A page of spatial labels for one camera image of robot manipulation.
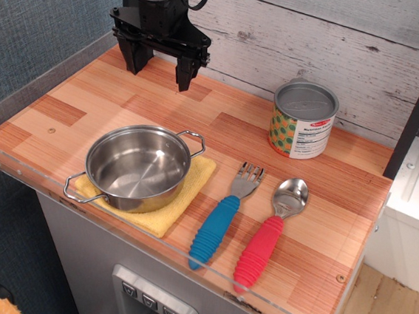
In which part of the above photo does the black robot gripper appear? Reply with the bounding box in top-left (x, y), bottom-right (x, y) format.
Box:
top-left (110, 0), bottom-right (211, 92)

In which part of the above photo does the blue handled metal fork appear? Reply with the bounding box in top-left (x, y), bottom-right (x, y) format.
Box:
top-left (188, 162), bottom-right (265, 270)

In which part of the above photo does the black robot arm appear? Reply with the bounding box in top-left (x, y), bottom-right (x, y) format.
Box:
top-left (110, 0), bottom-right (211, 92)

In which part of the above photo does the stainless steel pot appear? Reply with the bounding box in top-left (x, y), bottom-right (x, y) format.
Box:
top-left (63, 125), bottom-right (206, 214)

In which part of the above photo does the toy food can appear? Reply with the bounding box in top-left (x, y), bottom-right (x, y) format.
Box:
top-left (268, 78), bottom-right (339, 160)

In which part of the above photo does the yellow folded cloth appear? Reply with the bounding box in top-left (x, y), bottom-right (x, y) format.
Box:
top-left (93, 156), bottom-right (217, 239)

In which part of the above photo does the clear acrylic table guard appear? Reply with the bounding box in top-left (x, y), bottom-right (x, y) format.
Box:
top-left (0, 41), bottom-right (391, 314)

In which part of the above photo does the grey toy kitchen cabinet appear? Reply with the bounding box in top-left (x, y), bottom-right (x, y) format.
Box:
top-left (25, 190), bottom-right (301, 314)

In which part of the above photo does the silver dispenser button panel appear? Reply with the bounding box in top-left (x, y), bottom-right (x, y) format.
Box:
top-left (112, 264), bottom-right (198, 314)

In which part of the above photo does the white toy cabinet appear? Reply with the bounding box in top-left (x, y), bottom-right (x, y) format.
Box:
top-left (364, 137), bottom-right (419, 292)

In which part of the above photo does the red handled metal spoon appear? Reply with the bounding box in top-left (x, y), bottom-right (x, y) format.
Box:
top-left (233, 178), bottom-right (309, 293)

